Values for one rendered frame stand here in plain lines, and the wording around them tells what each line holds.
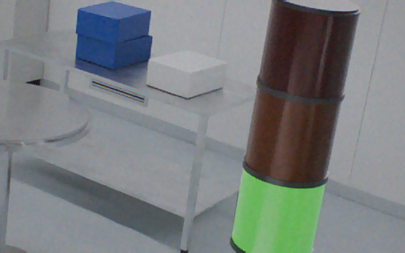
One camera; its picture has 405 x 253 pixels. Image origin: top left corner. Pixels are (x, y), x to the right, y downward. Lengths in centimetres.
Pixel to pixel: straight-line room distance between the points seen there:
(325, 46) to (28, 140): 374
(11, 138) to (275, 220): 370
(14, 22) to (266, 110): 701
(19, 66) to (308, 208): 717
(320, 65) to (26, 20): 712
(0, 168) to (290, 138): 415
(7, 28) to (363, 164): 308
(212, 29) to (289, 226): 632
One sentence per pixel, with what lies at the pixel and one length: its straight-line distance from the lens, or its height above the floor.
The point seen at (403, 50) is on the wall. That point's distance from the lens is 618.
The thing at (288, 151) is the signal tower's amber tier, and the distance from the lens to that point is 50.
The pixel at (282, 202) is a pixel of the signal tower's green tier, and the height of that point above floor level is 224.
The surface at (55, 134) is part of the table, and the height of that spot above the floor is 93.
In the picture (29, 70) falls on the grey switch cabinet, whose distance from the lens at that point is 776.
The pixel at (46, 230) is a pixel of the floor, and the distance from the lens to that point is 545.
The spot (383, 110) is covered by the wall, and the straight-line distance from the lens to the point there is 630.
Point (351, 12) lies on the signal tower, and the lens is 49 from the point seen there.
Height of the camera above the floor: 244
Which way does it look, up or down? 19 degrees down
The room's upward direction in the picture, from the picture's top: 9 degrees clockwise
